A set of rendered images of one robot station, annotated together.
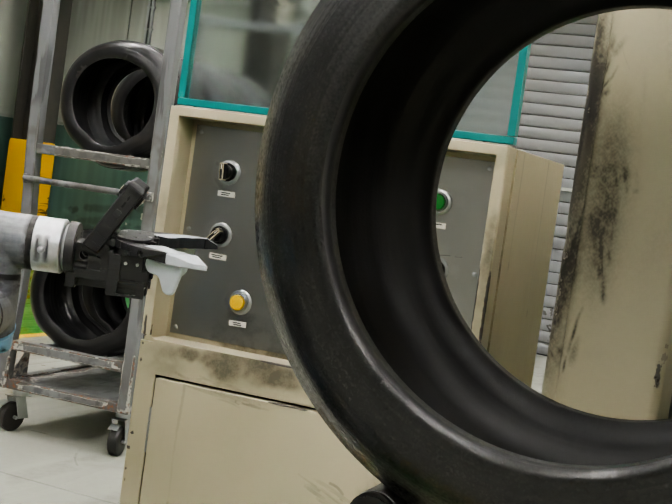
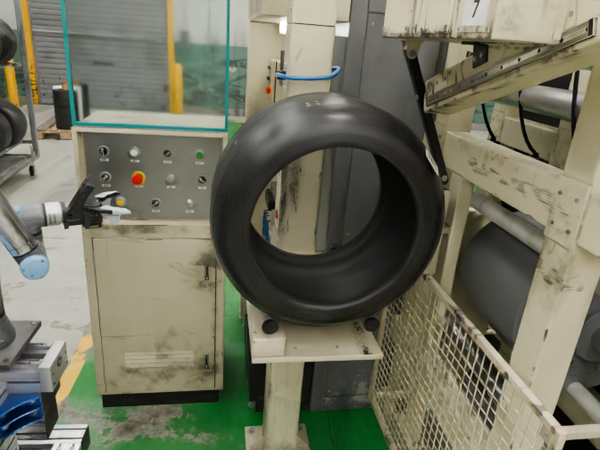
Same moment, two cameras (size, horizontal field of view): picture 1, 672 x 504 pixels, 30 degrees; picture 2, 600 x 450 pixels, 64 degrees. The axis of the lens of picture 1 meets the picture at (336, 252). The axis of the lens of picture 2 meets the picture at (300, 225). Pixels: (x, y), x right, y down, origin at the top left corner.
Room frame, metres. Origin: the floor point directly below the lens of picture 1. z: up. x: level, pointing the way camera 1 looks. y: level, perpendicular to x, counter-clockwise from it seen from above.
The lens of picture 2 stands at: (0.12, 0.45, 1.61)
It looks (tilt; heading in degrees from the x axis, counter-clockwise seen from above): 21 degrees down; 328
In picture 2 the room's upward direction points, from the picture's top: 5 degrees clockwise
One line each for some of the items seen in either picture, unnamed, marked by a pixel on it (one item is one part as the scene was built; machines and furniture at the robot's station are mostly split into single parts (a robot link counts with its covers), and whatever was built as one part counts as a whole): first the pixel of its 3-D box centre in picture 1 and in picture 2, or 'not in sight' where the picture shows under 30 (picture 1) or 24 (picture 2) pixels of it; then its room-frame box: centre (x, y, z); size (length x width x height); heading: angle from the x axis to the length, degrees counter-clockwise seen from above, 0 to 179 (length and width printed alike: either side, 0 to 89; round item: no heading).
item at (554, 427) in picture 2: not in sight; (429, 407); (0.84, -0.48, 0.65); 0.90 x 0.02 x 0.70; 159
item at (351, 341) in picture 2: not in sight; (308, 322); (1.18, -0.26, 0.80); 0.37 x 0.36 x 0.02; 69
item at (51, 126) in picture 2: not in sight; (70, 107); (8.35, -0.31, 0.38); 1.20 x 0.80 x 0.76; 164
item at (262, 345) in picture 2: not in sight; (263, 312); (1.23, -0.13, 0.84); 0.36 x 0.09 x 0.06; 159
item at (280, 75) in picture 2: not in sight; (306, 74); (1.42, -0.33, 1.52); 0.19 x 0.19 x 0.06; 69
